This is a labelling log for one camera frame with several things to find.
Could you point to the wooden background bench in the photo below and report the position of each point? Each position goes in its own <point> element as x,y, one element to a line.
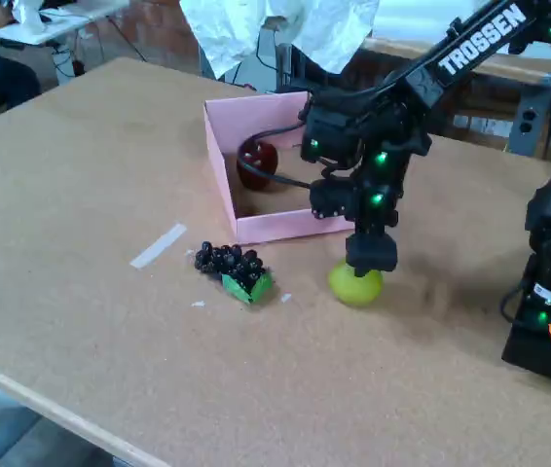
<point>524,68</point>

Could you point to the black toy grapes with leaves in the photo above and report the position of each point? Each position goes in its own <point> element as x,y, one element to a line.
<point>229,265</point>

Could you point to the red toy apple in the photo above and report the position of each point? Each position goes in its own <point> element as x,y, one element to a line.
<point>262,176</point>

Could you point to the crumpled white sheet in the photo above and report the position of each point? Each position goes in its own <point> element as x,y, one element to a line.
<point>227,29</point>

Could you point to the white crumpled bag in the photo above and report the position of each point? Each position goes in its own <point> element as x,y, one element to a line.
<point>29,17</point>

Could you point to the white background table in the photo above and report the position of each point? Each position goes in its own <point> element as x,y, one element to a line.
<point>85,10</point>

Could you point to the green toy pear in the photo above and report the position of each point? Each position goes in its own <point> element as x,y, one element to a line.
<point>356,292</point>

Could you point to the long white tape strip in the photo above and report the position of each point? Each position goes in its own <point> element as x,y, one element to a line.
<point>158,245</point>

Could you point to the pink cardboard box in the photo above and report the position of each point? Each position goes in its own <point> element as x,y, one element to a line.
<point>280,228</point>

